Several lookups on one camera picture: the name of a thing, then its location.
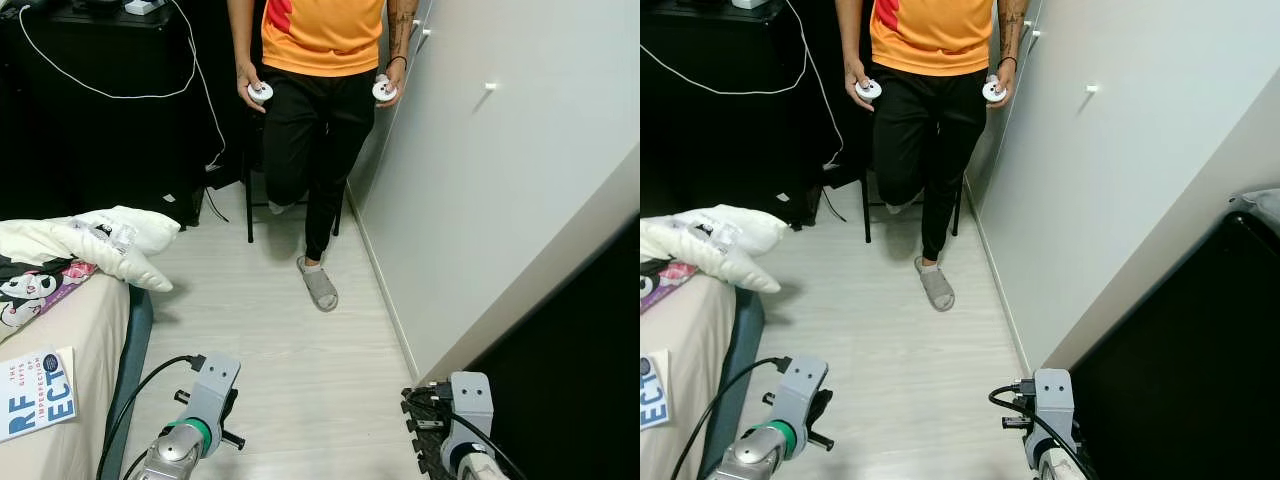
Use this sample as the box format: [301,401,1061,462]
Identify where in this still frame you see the white book blue letters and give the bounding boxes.
[0,346,79,444]
[640,350,674,431]

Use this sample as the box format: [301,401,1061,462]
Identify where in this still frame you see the person's right hand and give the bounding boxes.
[845,59,884,111]
[236,60,274,113]

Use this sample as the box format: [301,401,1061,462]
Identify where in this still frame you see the person's left hand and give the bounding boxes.
[377,59,408,110]
[985,57,1018,108]

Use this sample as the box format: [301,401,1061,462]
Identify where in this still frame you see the black foam floor mat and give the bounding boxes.
[400,385,451,480]

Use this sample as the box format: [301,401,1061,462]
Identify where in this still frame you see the bed with beige sheet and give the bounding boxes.
[640,268,766,480]
[0,265,156,480]

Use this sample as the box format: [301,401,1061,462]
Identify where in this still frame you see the black dresser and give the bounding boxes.
[1068,188,1280,480]
[462,215,641,480]

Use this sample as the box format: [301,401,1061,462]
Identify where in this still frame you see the grey slipper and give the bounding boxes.
[296,256,340,313]
[914,256,957,313]

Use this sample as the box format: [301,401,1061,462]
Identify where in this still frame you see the cream cartoon print blanket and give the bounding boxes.
[0,205,183,343]
[640,205,793,313]

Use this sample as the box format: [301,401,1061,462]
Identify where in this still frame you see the black stool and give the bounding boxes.
[862,150,964,244]
[245,150,346,244]

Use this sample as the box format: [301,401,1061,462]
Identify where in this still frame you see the clear printed plastic wrapper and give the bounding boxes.
[72,215,138,254]
[690,217,748,253]

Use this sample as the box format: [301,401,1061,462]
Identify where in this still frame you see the white wardrobe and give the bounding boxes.
[345,0,641,386]
[960,0,1280,373]

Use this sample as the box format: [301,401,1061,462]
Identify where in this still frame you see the person in orange shirt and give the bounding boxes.
[838,0,1031,276]
[228,0,421,276]

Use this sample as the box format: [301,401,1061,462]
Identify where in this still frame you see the black cabinet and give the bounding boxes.
[640,0,846,229]
[0,0,233,229]

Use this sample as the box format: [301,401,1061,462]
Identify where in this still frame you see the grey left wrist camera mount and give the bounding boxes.
[775,355,831,433]
[180,352,242,433]

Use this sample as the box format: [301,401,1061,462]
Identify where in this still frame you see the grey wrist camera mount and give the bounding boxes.
[180,352,242,433]
[1033,368,1079,448]
[445,372,495,448]
[775,355,831,433]

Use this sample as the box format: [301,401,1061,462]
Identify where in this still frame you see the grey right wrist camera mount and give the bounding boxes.
[445,372,495,448]
[1033,368,1079,448]

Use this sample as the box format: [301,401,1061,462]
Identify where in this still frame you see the white cable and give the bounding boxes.
[18,0,228,173]
[640,0,848,171]

